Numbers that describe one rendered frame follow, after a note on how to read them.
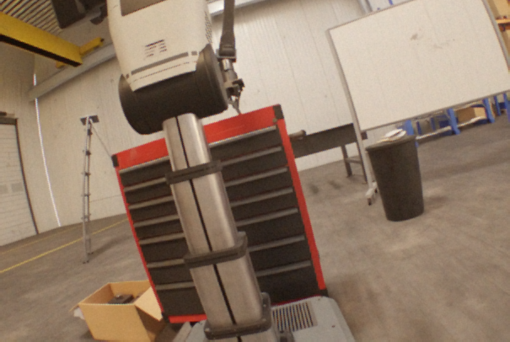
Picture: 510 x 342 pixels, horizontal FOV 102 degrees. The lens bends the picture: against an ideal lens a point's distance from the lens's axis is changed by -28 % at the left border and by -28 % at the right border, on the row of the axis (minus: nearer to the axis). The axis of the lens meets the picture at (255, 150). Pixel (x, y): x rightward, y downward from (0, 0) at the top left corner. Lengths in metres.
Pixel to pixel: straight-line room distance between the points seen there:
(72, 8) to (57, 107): 12.56
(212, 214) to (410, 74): 2.78
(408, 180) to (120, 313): 2.07
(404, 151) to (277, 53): 7.71
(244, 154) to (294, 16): 9.14
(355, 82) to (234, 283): 2.80
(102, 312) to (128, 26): 1.41
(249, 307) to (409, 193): 1.83
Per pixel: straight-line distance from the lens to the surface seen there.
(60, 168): 13.07
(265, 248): 1.06
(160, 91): 0.57
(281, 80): 9.25
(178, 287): 1.22
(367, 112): 3.14
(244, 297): 0.62
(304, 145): 4.06
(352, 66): 3.21
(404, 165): 2.22
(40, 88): 13.51
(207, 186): 0.57
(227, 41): 1.18
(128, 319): 1.58
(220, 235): 0.58
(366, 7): 10.37
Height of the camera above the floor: 0.78
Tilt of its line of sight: 1 degrees up
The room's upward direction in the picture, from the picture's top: 15 degrees counter-clockwise
